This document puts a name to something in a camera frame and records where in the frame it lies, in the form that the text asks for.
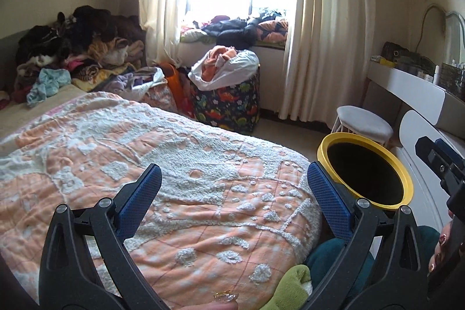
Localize dinosaur print storage bag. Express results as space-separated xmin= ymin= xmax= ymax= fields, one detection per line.
xmin=191 ymin=68 xmax=261 ymax=133

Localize white wire-frame stool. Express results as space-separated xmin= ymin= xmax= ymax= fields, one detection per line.
xmin=330 ymin=105 xmax=394 ymax=151

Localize clear amber wrapper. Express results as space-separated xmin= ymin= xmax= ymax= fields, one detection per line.
xmin=212 ymin=291 xmax=239 ymax=305

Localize white plastic bag of clothes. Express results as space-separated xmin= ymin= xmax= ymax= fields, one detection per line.
xmin=188 ymin=46 xmax=259 ymax=91

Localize pile of mixed clothes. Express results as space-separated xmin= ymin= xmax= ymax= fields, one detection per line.
xmin=15 ymin=5 xmax=148 ymax=93

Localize green cloth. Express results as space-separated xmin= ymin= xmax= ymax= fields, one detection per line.
xmin=262 ymin=264 xmax=313 ymax=310

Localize grey headboard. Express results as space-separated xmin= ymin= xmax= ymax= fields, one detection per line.
xmin=0 ymin=28 xmax=30 ymax=91

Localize peach quilted blanket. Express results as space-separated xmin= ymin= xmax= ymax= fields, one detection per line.
xmin=0 ymin=91 xmax=324 ymax=310

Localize orange bag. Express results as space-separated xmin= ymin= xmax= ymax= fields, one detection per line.
xmin=158 ymin=62 xmax=197 ymax=118

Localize wide cream curtain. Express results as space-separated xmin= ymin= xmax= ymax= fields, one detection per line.
xmin=278 ymin=0 xmax=376 ymax=122

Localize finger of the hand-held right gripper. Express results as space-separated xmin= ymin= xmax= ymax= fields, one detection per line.
xmin=415 ymin=137 xmax=465 ymax=194
xmin=436 ymin=139 xmax=465 ymax=165

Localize person's right hand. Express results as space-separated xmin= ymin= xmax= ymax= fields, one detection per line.
xmin=429 ymin=223 xmax=455 ymax=272

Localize heap of jackets and bedding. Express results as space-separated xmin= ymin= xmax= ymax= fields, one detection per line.
xmin=180 ymin=7 xmax=289 ymax=50

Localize white dressing table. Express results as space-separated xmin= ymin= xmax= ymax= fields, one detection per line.
xmin=365 ymin=61 xmax=465 ymax=223

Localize clear storage organizer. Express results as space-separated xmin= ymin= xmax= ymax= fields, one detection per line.
xmin=441 ymin=63 xmax=465 ymax=95

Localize dark toiletry bag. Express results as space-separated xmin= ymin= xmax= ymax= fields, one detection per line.
xmin=381 ymin=41 xmax=437 ymax=75

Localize light blue garment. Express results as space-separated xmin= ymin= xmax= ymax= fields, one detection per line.
xmin=26 ymin=68 xmax=72 ymax=105

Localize round vanity mirror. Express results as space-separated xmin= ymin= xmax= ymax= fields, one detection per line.
xmin=418 ymin=3 xmax=465 ymax=68

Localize yellow-rimmed trash bin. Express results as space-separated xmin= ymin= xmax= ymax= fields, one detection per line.
xmin=317 ymin=133 xmax=415 ymax=212

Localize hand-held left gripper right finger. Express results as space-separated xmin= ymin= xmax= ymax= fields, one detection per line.
xmin=301 ymin=161 xmax=431 ymax=310

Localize white and purple clothes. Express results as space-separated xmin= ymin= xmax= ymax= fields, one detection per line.
xmin=105 ymin=67 xmax=166 ymax=102

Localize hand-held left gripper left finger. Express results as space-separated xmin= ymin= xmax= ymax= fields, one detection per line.
xmin=38 ymin=164 xmax=169 ymax=310

